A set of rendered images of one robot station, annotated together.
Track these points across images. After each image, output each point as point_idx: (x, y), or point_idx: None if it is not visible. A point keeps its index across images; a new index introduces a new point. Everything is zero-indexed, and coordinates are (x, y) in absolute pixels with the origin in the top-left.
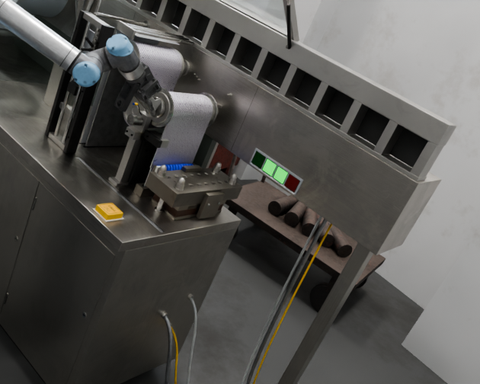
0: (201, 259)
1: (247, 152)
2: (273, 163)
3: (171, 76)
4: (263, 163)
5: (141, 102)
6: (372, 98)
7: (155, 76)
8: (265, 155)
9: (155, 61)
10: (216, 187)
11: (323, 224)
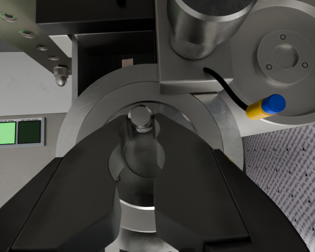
0: None
1: (58, 128)
2: None
3: (258, 184)
4: (18, 132)
5: (176, 177)
6: None
7: (291, 188)
8: (20, 146)
9: None
10: (18, 43)
11: None
